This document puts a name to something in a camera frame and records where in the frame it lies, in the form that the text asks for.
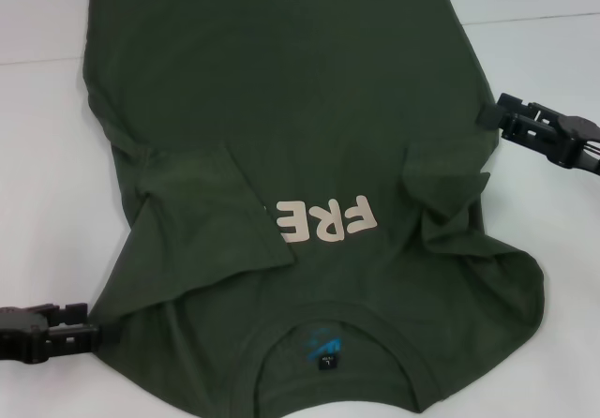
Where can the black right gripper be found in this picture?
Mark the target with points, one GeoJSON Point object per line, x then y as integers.
{"type": "Point", "coordinates": [583, 141]}

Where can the dark green FREE! t-shirt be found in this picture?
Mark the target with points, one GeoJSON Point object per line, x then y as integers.
{"type": "Point", "coordinates": [328, 85]}

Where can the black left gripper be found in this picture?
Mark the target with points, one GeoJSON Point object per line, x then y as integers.
{"type": "Point", "coordinates": [23, 336]}

